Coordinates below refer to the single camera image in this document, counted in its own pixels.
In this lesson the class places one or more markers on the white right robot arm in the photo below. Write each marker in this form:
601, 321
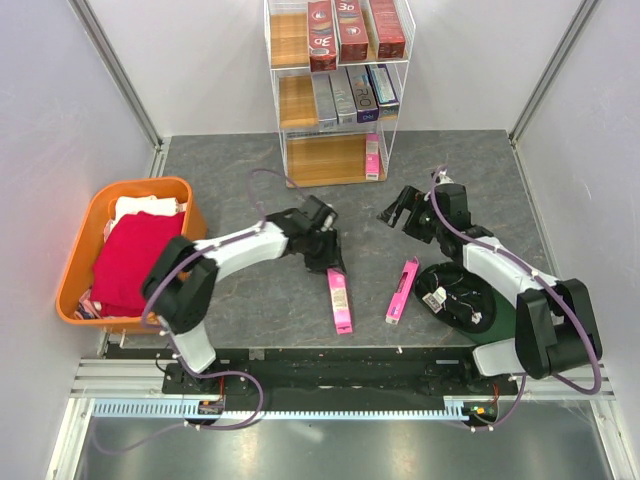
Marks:
555, 326

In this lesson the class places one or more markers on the red cloth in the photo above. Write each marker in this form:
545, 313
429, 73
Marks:
127, 257

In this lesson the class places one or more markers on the purple toothpaste box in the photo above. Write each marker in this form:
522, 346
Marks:
386, 97
364, 98

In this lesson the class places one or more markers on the dark green round bin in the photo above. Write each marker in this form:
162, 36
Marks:
465, 302

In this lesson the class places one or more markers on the silver Protefix toothpaste box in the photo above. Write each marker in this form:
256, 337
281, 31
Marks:
343, 97

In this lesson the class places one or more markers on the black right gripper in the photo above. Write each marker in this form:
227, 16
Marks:
412, 200

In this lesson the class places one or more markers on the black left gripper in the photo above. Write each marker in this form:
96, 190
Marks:
330, 258

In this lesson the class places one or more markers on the orange plastic basket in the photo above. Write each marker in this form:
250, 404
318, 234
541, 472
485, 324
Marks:
73, 302

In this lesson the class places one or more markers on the silver plain toothpaste box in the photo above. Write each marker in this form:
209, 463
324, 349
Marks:
324, 103

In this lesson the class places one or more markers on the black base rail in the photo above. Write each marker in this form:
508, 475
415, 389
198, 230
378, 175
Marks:
434, 371

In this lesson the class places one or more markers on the pink toothpaste box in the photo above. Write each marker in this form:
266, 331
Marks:
402, 291
372, 157
339, 302

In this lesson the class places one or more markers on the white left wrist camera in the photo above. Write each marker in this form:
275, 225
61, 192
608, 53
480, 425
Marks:
330, 216

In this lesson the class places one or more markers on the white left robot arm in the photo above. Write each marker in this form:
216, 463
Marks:
179, 287

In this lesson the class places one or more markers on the red 3D toothpaste box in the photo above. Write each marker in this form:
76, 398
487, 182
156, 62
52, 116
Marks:
321, 36
351, 29

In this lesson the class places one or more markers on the grey slotted cable duct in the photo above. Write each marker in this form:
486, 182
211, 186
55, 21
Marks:
452, 410

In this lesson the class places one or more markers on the white cloth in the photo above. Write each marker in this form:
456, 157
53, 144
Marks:
150, 205

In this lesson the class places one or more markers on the white wire wooden shelf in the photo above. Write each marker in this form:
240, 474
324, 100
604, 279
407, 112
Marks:
311, 157

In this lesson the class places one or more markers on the large red toothpaste box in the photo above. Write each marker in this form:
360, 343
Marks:
389, 38

